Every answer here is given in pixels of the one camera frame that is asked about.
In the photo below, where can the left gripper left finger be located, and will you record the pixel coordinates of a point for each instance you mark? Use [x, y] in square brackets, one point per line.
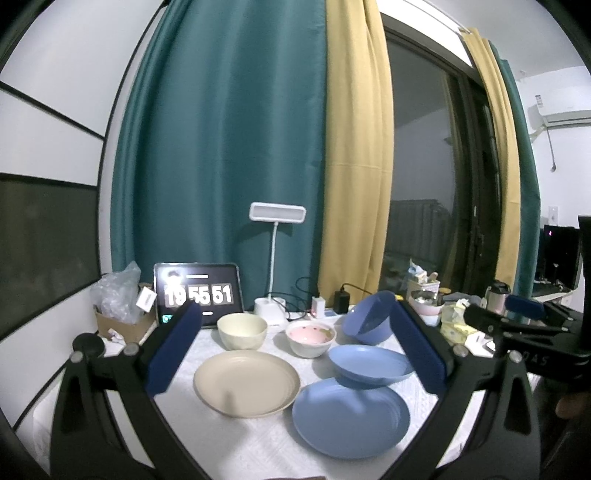
[167, 346]

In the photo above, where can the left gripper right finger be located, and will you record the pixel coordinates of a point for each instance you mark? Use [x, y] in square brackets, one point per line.
[424, 357]

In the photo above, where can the large blue bowl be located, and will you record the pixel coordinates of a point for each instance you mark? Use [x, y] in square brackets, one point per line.
[369, 321]

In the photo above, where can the deep blue plate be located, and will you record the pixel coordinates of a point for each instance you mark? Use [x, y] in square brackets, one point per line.
[370, 365]

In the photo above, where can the beige plate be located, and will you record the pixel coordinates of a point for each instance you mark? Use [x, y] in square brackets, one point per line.
[246, 384]

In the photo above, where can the beige bowl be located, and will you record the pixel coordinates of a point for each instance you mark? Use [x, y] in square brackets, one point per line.
[242, 331]

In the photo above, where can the pink white ceramic bowl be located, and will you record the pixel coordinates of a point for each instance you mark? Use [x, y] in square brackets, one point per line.
[310, 339]

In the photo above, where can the stacked pink blue bowls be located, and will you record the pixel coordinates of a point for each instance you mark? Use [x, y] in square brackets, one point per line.
[428, 305]

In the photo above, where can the person's right hand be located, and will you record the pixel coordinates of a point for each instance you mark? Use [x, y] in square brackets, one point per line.
[573, 406]

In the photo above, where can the yellow tissue pack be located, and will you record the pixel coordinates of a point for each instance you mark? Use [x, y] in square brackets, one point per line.
[453, 325]

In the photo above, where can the cardboard box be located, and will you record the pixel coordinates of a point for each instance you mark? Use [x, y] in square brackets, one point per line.
[131, 332]

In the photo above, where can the container with snacks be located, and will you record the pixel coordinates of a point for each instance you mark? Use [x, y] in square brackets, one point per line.
[419, 279]

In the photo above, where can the small white box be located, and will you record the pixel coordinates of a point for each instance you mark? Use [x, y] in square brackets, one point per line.
[145, 299]

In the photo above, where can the steel thermos mug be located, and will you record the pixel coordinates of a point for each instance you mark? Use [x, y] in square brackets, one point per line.
[496, 296]

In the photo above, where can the black round pouch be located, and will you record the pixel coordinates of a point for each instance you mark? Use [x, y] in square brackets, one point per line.
[90, 345]

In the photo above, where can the clear plastic bag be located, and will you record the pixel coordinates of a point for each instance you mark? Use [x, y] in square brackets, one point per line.
[114, 295]

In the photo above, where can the black monitor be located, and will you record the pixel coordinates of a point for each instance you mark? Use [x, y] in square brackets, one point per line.
[559, 256]

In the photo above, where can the tablet showing clock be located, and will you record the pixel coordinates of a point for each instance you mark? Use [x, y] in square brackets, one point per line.
[215, 287]

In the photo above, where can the black charger adapter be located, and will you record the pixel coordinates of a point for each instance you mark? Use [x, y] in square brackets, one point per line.
[341, 301]

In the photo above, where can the yellow curtain right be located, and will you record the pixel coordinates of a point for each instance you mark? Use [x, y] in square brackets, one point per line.
[506, 143]

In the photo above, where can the yellow curtain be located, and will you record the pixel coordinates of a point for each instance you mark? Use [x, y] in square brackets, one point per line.
[506, 143]
[359, 150]

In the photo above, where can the white charger plug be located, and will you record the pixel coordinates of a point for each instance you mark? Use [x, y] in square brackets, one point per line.
[318, 307]

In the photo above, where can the white desk lamp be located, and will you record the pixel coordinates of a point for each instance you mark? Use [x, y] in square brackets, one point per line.
[269, 307]

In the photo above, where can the teal curtain right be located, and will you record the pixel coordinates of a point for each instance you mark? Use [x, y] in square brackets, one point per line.
[530, 202]

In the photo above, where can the teal curtain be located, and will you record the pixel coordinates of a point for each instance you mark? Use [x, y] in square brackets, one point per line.
[227, 108]
[530, 202]

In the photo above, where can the yellow curtain left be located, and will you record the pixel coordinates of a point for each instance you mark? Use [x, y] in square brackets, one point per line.
[359, 150]

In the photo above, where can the air conditioner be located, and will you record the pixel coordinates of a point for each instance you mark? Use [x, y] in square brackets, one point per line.
[541, 120]

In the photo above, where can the teal curtain left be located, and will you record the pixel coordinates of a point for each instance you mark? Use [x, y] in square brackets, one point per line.
[227, 108]

